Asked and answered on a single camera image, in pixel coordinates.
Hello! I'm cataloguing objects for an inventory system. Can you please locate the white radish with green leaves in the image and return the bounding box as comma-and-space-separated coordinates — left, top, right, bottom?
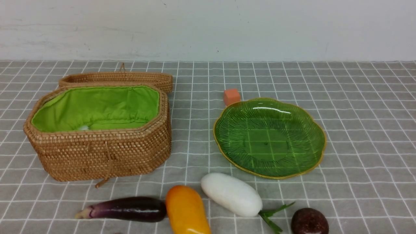
201, 172, 294, 234

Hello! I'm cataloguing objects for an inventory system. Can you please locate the orange yellow mango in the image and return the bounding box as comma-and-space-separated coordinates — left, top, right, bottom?
165, 185, 212, 234

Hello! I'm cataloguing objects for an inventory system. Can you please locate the purple eggplant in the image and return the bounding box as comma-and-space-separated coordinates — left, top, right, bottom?
75, 196, 167, 223

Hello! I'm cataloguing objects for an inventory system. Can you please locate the dark red passion fruit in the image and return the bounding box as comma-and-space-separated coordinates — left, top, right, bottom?
291, 207, 329, 234

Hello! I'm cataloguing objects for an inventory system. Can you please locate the small orange cube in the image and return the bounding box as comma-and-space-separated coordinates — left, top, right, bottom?
223, 88, 241, 107

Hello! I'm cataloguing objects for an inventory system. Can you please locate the woven wicker basket lid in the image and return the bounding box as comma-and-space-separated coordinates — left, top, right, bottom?
58, 62, 173, 93

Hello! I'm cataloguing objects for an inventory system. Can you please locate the green glass leaf plate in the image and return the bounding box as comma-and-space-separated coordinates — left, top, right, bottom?
213, 98, 327, 180

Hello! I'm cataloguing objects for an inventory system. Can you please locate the woven wicker basket green lining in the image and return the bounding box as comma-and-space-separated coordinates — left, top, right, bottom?
23, 82, 172, 189

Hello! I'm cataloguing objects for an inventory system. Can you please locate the grey checkered tablecloth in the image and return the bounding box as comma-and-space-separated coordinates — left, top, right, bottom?
0, 60, 416, 234

